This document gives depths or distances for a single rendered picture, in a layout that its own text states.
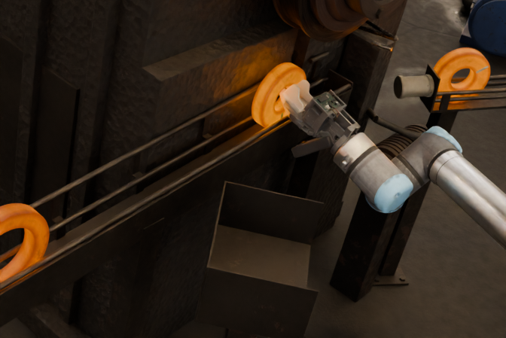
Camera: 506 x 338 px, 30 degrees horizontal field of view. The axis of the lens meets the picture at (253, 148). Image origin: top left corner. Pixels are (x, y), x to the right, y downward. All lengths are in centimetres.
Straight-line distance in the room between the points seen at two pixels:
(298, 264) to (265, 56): 50
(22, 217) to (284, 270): 55
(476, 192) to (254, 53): 56
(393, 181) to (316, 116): 22
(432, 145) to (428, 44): 220
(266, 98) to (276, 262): 38
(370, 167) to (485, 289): 110
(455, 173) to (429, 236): 108
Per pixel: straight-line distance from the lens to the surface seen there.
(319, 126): 206
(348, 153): 203
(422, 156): 214
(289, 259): 192
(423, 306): 288
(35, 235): 171
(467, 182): 205
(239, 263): 189
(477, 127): 382
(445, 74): 251
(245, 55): 206
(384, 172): 202
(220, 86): 204
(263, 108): 209
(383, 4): 206
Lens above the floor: 184
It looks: 34 degrees down
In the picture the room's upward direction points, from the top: 14 degrees clockwise
